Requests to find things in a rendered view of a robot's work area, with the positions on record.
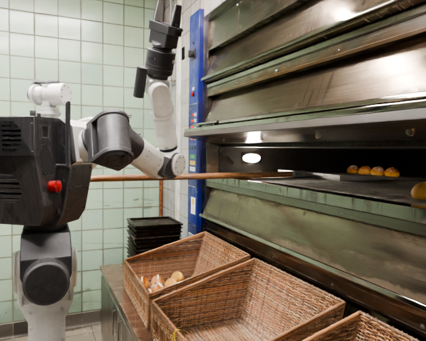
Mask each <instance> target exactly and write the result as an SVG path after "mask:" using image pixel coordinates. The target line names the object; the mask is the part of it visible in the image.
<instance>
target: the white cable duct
mask: <svg viewBox="0 0 426 341"><path fill-rule="evenodd" d="M177 5H182V0H177ZM176 136H177V140H178V147H179V152H180V148H181V37H179V40H178V45H177V49H176ZM179 218H180V180H175V219H176V220H178V221H179Z"/></svg>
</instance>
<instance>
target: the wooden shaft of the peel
mask: <svg viewBox="0 0 426 341"><path fill-rule="evenodd" d="M292 176H293V173H292V172H291V171H288V172H252V173H182V174H181V175H179V176H176V177H175V178H173V179H167V178H164V177H162V179H156V178H152V177H148V176H147V175H146V174H144V175H91V180H90V182H109V181H162V180H189V179H241V178H269V177H292Z"/></svg>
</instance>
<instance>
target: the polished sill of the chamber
mask: <svg viewBox="0 0 426 341"><path fill-rule="evenodd" d="M206 181H210V182H214V183H220V184H224V185H230V186H235V187H241V188H245V189H251V190H255V191H261V192H265V193H269V194H275V195H279V196H285V197H289V198H295V199H299V200H305V201H309V202H316V203H319V204H326V205H330V206H336V207H340V208H346V209H350V210H356V211H360V212H366V213H370V214H376V215H380V216H384V217H390V218H394V219H400V220H404V221H410V222H414V223H421V224H425V225H426V206H424V205H418V204H410V203H405V202H397V201H391V200H383V199H378V198H370V197H365V196H356V195H352V194H343V193H338V192H333V191H325V190H319V189H311V188H306V187H298V186H292V185H284V184H279V183H271V182H266V181H257V180H253V179H244V178H241V179H206Z"/></svg>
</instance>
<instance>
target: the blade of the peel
mask: <svg viewBox="0 0 426 341"><path fill-rule="evenodd" d="M288 171H295V170H278V172H288ZM307 177H309V178H315V179H326V180H333V181H364V180H386V179H388V178H381V177H366V176H358V175H343V174H335V173H315V172H307Z"/></svg>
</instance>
